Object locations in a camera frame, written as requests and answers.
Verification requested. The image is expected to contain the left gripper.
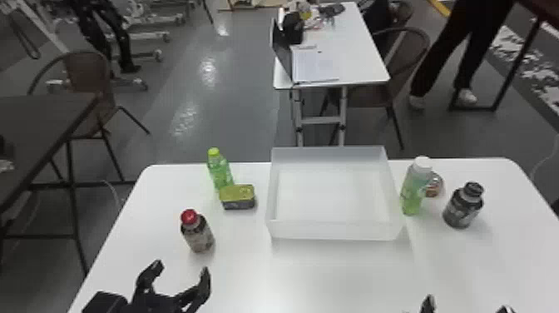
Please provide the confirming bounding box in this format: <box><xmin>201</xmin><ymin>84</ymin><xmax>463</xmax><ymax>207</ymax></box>
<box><xmin>126</xmin><ymin>259</ymin><xmax>212</xmax><ymax>313</ymax></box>

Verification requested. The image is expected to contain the brown bottle with red cap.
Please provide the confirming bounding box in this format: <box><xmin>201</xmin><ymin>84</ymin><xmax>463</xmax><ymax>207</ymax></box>
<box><xmin>180</xmin><ymin>208</ymin><xmax>216</xmax><ymax>254</ymax></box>

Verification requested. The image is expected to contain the black bottle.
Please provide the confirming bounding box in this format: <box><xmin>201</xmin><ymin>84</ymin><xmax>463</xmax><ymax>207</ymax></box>
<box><xmin>442</xmin><ymin>181</ymin><xmax>485</xmax><ymax>230</ymax></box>

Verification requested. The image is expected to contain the green can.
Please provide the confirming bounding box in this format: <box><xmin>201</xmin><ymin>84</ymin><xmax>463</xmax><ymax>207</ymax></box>
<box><xmin>218</xmin><ymin>183</ymin><xmax>257</xmax><ymax>211</ymax></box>

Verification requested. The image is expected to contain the green bottle with white cap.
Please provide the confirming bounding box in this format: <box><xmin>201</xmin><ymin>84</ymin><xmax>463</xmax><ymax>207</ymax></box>
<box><xmin>399</xmin><ymin>155</ymin><xmax>434</xmax><ymax>217</ymax></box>

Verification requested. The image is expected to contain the red can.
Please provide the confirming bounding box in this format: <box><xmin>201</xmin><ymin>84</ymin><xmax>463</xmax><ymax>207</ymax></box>
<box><xmin>425</xmin><ymin>171</ymin><xmax>446</xmax><ymax>199</ymax></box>

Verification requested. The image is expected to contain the clear box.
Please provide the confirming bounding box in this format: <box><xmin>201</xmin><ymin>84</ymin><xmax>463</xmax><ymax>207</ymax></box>
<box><xmin>265</xmin><ymin>145</ymin><xmax>405</xmax><ymax>241</ymax></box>

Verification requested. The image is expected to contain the brown chair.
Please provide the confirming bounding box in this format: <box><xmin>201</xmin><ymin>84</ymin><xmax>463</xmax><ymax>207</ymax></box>
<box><xmin>320</xmin><ymin>27</ymin><xmax>432</xmax><ymax>151</ymax></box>
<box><xmin>27</xmin><ymin>50</ymin><xmax>152</xmax><ymax>183</ymax></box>

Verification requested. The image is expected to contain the white paper sheet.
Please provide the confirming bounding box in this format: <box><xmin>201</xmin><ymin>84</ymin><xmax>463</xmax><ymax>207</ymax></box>
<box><xmin>290</xmin><ymin>42</ymin><xmax>342</xmax><ymax>85</ymax></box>

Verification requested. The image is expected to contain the person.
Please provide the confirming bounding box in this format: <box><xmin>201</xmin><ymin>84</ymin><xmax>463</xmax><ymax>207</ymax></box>
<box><xmin>408</xmin><ymin>0</ymin><xmax>517</xmax><ymax>110</ymax></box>

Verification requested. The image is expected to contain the white side table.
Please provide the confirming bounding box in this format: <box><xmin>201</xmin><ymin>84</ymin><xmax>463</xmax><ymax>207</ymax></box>
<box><xmin>271</xmin><ymin>1</ymin><xmax>392</xmax><ymax>148</ymax></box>

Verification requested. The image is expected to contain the black bag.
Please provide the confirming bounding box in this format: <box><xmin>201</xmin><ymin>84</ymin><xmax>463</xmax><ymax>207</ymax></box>
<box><xmin>281</xmin><ymin>11</ymin><xmax>305</xmax><ymax>46</ymax></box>

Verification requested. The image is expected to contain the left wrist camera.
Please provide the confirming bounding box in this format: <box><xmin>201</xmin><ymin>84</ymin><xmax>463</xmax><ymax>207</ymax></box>
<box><xmin>82</xmin><ymin>291</ymin><xmax>131</xmax><ymax>313</ymax></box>

